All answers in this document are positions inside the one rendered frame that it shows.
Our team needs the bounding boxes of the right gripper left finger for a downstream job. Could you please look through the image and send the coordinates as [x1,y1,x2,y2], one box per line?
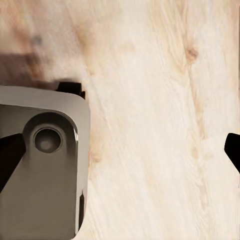
[0,133,26,193]

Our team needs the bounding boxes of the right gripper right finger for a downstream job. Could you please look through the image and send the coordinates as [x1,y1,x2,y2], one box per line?
[224,133,240,173]

